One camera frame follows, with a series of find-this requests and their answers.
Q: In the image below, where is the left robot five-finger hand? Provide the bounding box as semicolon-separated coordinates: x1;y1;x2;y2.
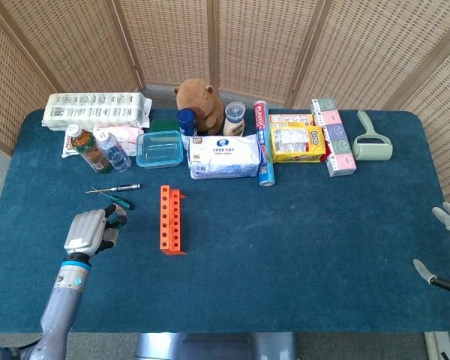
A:
62;203;128;263

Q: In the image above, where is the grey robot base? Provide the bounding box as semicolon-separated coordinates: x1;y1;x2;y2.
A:
134;331;298;360

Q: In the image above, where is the small green black screwdriver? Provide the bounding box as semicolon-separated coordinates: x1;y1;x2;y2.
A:
90;186;134;211

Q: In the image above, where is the silver metal precision screwdriver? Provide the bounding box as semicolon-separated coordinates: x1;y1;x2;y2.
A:
85;182;141;194

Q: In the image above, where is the orange test tube rack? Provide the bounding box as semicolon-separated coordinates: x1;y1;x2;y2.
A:
159;184;188;257

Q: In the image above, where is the green tea bottle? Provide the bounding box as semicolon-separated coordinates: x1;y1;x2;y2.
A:
66;124;113;174

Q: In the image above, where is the clear water bottle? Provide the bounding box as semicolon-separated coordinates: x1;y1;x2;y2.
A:
96;130;133;173

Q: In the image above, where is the white red snack bag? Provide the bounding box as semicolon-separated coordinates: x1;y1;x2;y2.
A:
61;133;78;159

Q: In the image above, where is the pink white soft packet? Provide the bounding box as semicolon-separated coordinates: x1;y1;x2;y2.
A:
92;126;146;157

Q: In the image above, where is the pale green lint roller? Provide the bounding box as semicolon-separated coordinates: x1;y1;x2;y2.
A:
351;109;394;162

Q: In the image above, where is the clear container blue lid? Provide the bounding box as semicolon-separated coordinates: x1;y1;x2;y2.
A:
135;130;185;170

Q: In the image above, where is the white toilet paper pack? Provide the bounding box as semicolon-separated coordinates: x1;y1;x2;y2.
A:
40;91;153;131

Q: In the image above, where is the dark green box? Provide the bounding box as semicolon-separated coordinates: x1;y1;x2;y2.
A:
148;118;181;133

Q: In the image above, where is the pastel tissue box pack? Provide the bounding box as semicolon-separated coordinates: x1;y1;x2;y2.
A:
310;97;358;178

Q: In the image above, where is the white blue wipes pack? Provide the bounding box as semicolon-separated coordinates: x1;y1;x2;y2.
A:
187;133;266;180

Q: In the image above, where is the blue felt table cover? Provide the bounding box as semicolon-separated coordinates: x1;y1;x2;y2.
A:
0;108;450;334

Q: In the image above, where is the yellow biscuit bag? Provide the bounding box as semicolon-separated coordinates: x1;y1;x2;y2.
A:
270;125;328;164

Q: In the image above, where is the brown capybara plush toy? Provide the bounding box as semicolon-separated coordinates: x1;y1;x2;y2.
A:
173;79;226;137

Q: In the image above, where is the blue plastic wrap roll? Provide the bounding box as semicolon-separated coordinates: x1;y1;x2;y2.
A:
253;99;277;188

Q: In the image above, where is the yellow white snack box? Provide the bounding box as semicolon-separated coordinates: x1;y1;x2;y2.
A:
268;113;315;128

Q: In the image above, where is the wicker folding screen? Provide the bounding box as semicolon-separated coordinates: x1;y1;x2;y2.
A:
0;0;450;206

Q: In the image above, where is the white metal frame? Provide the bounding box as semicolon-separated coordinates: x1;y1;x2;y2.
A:
424;330;450;360

